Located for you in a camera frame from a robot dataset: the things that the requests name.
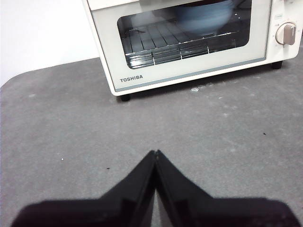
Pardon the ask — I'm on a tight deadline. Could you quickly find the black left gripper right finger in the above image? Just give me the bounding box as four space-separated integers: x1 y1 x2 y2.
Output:
156 149 299 227

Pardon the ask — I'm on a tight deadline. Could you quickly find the glass oven door with handle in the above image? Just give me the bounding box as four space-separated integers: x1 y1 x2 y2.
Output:
86 0 272 93

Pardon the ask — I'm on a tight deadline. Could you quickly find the blue bowl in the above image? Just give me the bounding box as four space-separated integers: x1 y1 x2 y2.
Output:
151 0 234 35

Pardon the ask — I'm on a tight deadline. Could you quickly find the metal wire oven rack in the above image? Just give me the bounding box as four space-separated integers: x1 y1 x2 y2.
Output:
124 25 240 69

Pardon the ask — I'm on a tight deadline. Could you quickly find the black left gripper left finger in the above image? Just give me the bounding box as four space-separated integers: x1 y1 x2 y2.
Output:
10 150 157 227

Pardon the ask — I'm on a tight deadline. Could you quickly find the cream Toshiba toaster oven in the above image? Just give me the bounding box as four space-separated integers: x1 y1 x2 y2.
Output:
81 0 303 102

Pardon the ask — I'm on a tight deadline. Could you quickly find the beige oven knob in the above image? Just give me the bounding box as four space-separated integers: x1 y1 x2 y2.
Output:
275 22 297 45

